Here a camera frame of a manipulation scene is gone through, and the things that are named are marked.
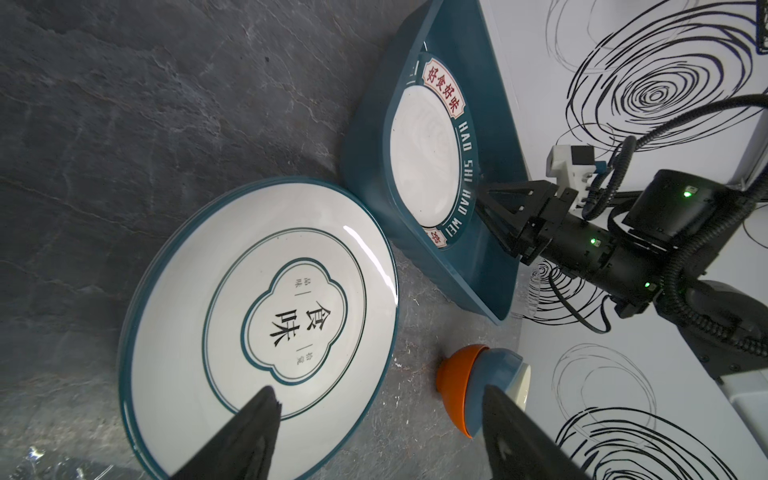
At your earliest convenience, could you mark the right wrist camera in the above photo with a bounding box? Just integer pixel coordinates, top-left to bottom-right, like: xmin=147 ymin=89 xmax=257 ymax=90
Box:
xmin=545 ymin=145 xmax=607 ymax=196

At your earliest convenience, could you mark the white plate green flower motif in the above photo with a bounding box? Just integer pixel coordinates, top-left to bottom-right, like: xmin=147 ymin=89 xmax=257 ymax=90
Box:
xmin=118 ymin=177 xmax=399 ymax=479

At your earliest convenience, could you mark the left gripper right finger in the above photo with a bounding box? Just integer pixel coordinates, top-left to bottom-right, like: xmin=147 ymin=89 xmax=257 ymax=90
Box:
xmin=482 ymin=385 xmax=588 ymax=480

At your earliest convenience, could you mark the green rim Hao Shi Wei plate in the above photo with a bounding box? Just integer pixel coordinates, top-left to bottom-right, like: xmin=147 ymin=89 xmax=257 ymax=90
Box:
xmin=390 ymin=52 xmax=480 ymax=249

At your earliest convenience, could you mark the stacked bowls cream inside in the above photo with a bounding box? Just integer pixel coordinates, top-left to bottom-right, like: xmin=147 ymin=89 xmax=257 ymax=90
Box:
xmin=436 ymin=344 xmax=531 ymax=438

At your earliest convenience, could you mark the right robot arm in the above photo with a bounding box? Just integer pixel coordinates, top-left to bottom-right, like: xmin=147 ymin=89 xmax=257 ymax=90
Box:
xmin=476 ymin=94 xmax=767 ymax=381

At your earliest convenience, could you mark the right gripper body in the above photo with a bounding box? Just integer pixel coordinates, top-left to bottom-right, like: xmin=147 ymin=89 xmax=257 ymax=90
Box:
xmin=510 ymin=185 xmax=606 ymax=267

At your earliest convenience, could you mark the teal plastic bin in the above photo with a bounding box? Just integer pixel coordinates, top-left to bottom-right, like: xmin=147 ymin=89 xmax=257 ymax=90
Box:
xmin=341 ymin=1 xmax=528 ymax=324

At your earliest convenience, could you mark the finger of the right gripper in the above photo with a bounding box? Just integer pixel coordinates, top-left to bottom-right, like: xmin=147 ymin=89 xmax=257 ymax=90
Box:
xmin=476 ymin=180 xmax=558 ymax=252

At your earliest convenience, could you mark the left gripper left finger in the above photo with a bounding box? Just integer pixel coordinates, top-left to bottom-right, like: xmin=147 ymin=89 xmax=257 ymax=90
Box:
xmin=171 ymin=386 xmax=282 ymax=479

